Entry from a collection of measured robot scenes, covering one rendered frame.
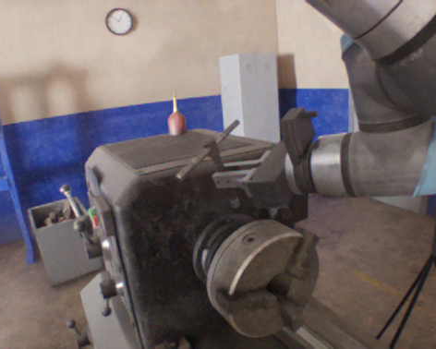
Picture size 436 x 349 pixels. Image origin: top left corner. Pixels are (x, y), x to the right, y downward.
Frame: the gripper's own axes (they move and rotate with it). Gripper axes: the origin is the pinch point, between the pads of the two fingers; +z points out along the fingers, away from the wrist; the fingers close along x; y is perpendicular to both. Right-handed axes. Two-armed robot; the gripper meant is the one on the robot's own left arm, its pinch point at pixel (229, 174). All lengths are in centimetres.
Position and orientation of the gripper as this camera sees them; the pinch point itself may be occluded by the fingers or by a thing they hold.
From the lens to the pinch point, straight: 56.9
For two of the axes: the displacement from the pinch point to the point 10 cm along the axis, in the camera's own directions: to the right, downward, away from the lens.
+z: -7.6, 0.6, 6.5
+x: 5.2, -5.5, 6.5
